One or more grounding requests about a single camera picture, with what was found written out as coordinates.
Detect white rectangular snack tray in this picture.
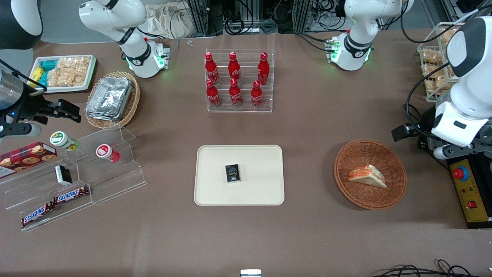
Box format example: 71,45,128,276
28,55,97,93

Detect red cookie box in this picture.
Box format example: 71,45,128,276
0,142,58,179

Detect rice cracker bag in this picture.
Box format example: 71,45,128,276
47,57,74,88
71,56,91,87

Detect white wire basket rack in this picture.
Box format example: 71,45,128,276
417,22,467,103

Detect beige cloth bag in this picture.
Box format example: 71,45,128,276
144,3,197,39

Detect green lid cup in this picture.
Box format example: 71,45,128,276
50,131,80,152

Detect fried snack bag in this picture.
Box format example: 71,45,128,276
440,28,460,43
427,76,458,95
422,50,443,64
422,63,449,78

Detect stack of foil trays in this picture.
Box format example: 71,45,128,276
85,77,133,122

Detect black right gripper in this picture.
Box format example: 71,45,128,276
21,98,82,124

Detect clear acrylic bottle rack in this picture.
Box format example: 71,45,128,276
204,48,275,113

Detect black power cable with plug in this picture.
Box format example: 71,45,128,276
403,101,450,172

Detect brown wicker basket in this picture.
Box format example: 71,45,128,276
333,139,408,210

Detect triangle sandwich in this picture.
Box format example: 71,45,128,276
348,164,387,189

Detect small black snack pack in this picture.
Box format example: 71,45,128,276
225,164,241,184

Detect snickers chocolate bar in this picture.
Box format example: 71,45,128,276
53,186,90,205
21,202,57,228

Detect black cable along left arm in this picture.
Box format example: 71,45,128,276
400,0,492,133

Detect black floor cables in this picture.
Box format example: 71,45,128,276
371,259,485,277

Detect black machine with yellow panel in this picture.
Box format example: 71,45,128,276
417,108,492,230

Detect light wicker basket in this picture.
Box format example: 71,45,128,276
84,71,141,130

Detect aluminium frame with cables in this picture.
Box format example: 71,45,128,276
184,0,348,37

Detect clear acrylic step display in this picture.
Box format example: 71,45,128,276
0,124,148,232

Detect beige plastic tray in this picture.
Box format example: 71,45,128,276
194,145,285,206

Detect red cola bottle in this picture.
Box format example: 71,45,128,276
257,52,270,86
206,79,222,108
229,78,243,107
228,52,242,82
204,52,220,85
251,80,264,108

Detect red lid cup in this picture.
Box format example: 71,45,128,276
96,144,121,163

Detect small black white box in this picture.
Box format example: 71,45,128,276
54,164,73,186

